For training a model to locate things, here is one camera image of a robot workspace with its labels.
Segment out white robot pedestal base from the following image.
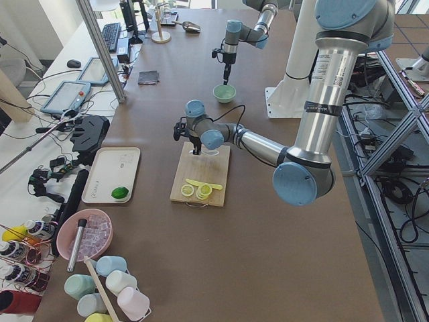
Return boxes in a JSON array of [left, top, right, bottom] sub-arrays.
[[265, 0, 320, 119]]

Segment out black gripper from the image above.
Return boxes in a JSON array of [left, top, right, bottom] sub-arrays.
[[188, 133, 202, 156], [223, 52, 237, 85]]

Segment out steel scoop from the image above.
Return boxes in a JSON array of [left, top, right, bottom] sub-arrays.
[[172, 20, 201, 34]]

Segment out black keyboard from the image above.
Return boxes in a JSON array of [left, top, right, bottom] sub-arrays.
[[101, 22, 121, 52]]

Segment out pink cup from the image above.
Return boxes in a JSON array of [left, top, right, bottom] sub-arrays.
[[117, 286, 151, 321]]

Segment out single lemon slice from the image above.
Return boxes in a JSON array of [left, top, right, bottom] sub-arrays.
[[180, 184, 194, 197]]

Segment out black plastic bracket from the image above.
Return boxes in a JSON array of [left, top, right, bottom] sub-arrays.
[[70, 115, 110, 153]]

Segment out wooden stick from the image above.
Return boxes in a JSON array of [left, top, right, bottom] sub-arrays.
[[84, 256, 119, 322]]

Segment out bamboo cutting board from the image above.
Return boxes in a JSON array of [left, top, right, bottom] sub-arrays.
[[170, 142, 230, 207]]

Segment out yellow cup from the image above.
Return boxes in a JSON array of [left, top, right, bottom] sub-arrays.
[[84, 313, 113, 322]]

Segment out yellow plastic knife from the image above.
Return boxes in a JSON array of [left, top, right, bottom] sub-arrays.
[[185, 178, 223, 190]]

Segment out cream rabbit tray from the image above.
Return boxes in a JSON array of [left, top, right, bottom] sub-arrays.
[[81, 147, 141, 204]]

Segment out steel muddler tube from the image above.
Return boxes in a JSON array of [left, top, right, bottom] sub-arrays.
[[66, 219, 87, 273]]

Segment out white cup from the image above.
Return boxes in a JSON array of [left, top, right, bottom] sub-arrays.
[[105, 270, 137, 296]]

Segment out pale blue cup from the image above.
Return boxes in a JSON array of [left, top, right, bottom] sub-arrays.
[[77, 293, 107, 317]]

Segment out mint green cup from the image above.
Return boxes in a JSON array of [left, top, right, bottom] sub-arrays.
[[64, 274, 96, 301]]

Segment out pink bowl with ice cubes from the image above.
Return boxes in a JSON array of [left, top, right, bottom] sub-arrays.
[[56, 209, 113, 262]]

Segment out green lime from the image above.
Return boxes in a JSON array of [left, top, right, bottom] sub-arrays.
[[111, 186, 129, 200]]

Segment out wooden stand with round base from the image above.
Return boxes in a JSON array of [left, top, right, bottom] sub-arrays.
[[151, 4, 171, 44]]

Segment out aluminium frame post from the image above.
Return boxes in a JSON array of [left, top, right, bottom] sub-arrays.
[[76, 0, 126, 103]]

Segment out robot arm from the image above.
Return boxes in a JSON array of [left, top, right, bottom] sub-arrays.
[[212, 1, 280, 85], [174, 1, 395, 206]]

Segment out grey folded cloth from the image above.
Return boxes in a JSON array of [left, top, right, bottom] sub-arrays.
[[137, 70, 160, 85]]

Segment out light green bowl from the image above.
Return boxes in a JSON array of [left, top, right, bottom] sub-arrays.
[[212, 85, 237, 103]]

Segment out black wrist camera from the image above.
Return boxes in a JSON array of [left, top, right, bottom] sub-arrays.
[[173, 117, 189, 141], [211, 48, 224, 63]]

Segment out black computer mouse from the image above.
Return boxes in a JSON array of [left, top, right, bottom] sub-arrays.
[[66, 59, 81, 68]]

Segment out metal reacher grabber tool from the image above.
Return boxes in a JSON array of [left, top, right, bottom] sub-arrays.
[[0, 109, 83, 174]]

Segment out white ceramic spoon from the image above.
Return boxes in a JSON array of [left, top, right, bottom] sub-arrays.
[[188, 150, 219, 156]]

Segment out light blue cup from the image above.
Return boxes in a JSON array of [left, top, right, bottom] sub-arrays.
[[96, 256, 127, 277]]

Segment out blue teach pendant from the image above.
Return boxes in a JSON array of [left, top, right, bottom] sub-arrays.
[[40, 81, 91, 115]]

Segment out stacked lemon slices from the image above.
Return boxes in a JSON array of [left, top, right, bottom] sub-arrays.
[[196, 184, 212, 200]]

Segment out black cylinder bar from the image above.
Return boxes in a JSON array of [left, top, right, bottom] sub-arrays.
[[51, 169, 89, 257]]

